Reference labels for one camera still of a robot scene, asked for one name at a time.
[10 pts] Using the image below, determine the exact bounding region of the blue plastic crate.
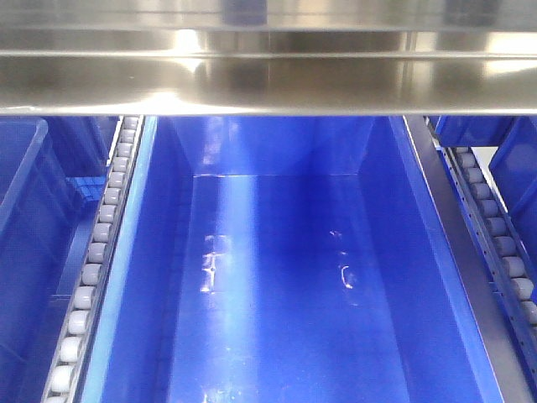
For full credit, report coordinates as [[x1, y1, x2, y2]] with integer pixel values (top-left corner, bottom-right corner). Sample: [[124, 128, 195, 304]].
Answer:
[[81, 116, 502, 402]]

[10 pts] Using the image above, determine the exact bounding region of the blue bin left neighbour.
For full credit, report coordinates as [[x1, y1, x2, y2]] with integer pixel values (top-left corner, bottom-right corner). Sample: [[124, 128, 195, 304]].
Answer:
[[1, 117, 117, 402]]

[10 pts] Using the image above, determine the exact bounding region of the blue bin neighbour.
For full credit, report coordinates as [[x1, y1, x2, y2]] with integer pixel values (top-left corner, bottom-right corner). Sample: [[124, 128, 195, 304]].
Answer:
[[1, 117, 117, 402], [430, 115, 536, 262]]

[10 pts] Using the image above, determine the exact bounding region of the right white roller track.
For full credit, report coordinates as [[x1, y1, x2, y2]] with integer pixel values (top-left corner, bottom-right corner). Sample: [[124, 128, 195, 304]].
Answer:
[[425, 117, 536, 360]]

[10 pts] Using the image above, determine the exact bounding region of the white roller track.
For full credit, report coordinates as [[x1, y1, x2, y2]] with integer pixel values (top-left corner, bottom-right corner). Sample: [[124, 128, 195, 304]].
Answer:
[[41, 115, 145, 402], [425, 117, 536, 360]]

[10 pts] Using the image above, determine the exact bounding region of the blue bin right neighbour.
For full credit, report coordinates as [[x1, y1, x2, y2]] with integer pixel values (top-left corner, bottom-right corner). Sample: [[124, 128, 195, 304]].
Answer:
[[430, 115, 536, 262]]

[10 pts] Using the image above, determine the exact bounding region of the right steel flow rack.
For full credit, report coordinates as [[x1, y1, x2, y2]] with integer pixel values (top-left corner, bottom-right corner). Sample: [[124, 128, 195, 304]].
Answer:
[[1, 1, 536, 115]]

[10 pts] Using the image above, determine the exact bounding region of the left white roller track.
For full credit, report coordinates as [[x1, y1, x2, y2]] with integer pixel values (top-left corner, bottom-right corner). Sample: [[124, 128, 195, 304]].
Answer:
[[41, 115, 145, 402]]

